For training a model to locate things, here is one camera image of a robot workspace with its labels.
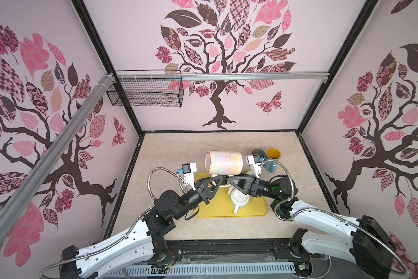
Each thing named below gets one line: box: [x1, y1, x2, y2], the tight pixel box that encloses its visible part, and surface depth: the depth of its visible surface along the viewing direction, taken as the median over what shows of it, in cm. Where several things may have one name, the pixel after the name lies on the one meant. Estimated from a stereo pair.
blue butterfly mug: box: [262, 147, 281, 174], surface depth 97 cm
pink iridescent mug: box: [204, 150, 244, 175], surface depth 57 cm
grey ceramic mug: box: [251, 148, 266, 159], surface depth 97 cm
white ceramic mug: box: [230, 187, 250, 215], surface depth 81 cm
